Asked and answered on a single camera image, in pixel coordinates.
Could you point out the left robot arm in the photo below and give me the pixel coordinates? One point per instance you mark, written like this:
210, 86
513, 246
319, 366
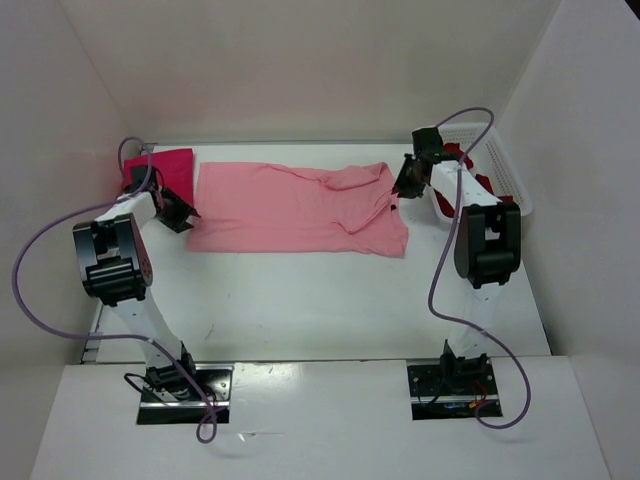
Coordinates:
115, 268

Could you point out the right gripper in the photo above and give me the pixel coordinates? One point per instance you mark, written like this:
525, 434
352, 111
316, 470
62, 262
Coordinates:
402, 185

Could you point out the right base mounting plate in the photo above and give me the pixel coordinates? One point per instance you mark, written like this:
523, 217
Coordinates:
457, 397

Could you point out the white plastic basket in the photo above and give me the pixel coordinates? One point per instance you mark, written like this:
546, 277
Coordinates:
490, 159

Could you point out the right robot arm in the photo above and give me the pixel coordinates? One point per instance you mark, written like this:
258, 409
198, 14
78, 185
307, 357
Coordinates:
484, 239

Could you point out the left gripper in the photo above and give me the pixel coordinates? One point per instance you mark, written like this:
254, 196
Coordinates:
182, 211

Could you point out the dark red t shirt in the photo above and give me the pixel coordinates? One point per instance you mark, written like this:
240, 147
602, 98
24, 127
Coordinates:
480, 180

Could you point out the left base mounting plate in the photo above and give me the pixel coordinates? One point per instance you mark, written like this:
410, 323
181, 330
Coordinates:
159, 407

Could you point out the magenta t shirt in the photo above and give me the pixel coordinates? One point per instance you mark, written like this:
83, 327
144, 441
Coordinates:
176, 169

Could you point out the pink t shirt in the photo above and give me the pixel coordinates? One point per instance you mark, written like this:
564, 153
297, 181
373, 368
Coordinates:
252, 207

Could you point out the base mounting plate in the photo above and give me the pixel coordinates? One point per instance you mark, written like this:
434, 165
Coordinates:
457, 397
159, 407

